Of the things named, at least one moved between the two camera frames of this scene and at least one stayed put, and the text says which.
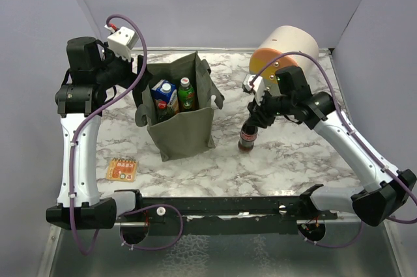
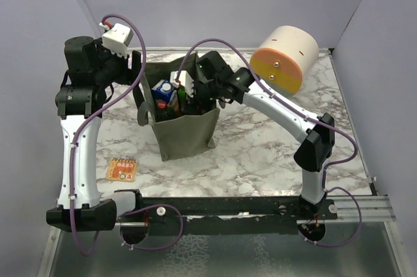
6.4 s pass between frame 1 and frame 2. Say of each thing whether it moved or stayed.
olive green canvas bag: stayed
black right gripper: moved
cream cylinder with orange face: stayed
